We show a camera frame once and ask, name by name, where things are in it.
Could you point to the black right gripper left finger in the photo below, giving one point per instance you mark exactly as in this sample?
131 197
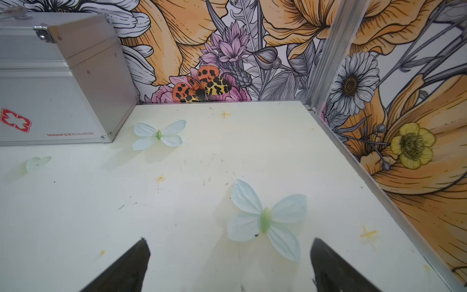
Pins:
126 274

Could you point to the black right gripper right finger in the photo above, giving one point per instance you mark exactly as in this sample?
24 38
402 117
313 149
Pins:
333 274

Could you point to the silver aluminium first aid case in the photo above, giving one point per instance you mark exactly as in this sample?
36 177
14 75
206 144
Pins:
64 79

